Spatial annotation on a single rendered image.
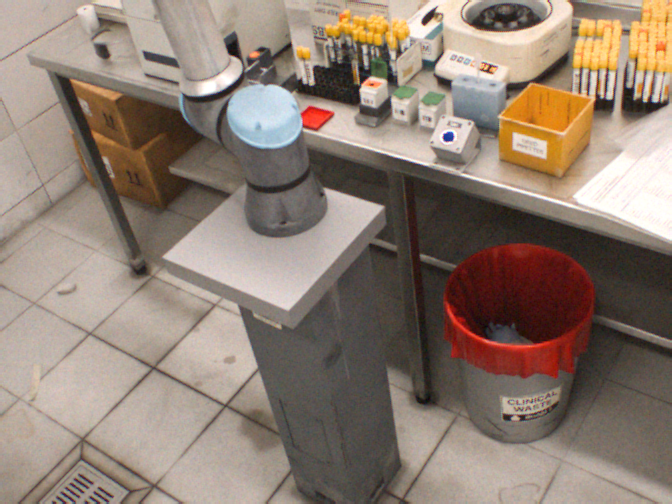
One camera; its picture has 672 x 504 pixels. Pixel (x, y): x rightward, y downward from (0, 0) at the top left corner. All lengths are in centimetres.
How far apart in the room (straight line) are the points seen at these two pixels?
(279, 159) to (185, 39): 24
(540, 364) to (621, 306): 37
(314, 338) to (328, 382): 14
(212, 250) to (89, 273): 157
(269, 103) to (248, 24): 64
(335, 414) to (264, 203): 52
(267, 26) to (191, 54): 66
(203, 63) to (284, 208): 28
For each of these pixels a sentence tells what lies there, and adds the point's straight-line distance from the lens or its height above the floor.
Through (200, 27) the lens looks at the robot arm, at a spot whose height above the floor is 126.
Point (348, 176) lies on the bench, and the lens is 257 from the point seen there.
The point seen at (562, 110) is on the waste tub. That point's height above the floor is 93.
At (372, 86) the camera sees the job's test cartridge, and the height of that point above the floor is 95.
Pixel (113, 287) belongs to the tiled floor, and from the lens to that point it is 283.
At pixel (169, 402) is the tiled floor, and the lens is 240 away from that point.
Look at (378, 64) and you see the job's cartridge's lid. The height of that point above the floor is 98.
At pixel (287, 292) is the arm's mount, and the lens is 127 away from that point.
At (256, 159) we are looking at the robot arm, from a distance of 130.
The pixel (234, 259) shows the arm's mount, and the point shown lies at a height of 92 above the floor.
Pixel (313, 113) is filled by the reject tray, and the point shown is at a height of 88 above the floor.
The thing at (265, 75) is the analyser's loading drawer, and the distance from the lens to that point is 181.
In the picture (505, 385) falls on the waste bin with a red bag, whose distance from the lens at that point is 192.
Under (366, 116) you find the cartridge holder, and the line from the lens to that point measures 169.
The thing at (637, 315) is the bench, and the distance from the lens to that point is 211.
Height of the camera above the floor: 180
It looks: 42 degrees down
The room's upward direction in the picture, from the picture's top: 11 degrees counter-clockwise
